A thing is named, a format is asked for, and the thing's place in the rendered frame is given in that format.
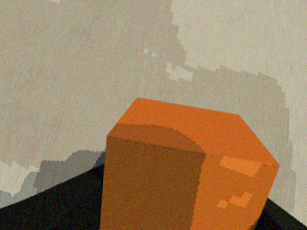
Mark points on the orange block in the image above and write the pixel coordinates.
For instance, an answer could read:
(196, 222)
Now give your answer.
(175, 167)

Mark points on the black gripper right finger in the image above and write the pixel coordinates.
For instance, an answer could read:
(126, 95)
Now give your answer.
(275, 218)

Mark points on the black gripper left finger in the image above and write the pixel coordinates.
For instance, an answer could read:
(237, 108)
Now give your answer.
(73, 205)

